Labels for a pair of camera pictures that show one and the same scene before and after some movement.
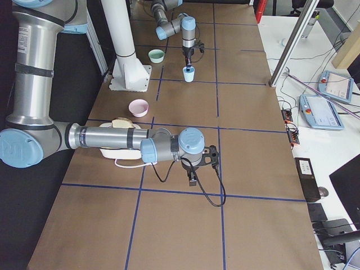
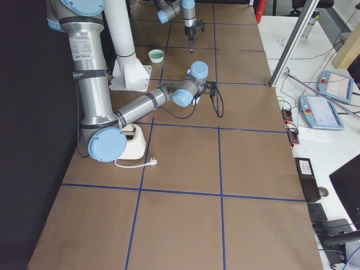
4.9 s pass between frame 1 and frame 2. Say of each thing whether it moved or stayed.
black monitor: stayed
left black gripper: moved
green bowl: stayed
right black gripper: moved
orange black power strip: stayed
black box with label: stayed
